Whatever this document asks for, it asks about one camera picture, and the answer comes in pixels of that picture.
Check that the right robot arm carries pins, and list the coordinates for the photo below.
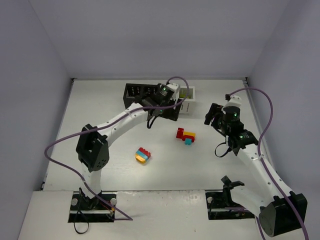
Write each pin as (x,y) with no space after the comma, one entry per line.
(278,210)

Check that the large red lego brick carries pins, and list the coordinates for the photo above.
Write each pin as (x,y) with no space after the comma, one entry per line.
(179,133)

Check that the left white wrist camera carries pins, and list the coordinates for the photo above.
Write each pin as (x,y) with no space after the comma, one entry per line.
(176,90)

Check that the black double bin container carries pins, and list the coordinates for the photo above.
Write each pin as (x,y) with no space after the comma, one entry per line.
(138,95)

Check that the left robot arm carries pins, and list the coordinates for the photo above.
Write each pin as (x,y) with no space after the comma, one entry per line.
(93,148)

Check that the red blue orange lego stack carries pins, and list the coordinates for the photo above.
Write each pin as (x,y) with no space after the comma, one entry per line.
(142,155)

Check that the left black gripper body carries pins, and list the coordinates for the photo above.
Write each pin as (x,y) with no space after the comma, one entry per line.
(171,110)

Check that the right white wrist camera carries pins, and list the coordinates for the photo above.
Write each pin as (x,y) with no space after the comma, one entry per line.
(233,101)

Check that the white double bin container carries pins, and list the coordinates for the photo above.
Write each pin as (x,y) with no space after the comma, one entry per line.
(189,104)

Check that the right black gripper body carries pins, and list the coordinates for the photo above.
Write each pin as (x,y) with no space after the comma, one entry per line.
(213,114)

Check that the yellow red arch lego stack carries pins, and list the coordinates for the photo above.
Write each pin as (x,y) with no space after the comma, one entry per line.
(190,135)

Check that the cyan small lego brick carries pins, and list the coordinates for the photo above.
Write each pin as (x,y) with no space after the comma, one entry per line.
(188,141)

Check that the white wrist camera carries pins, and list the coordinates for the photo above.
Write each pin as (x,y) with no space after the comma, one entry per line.
(233,101)
(176,90)

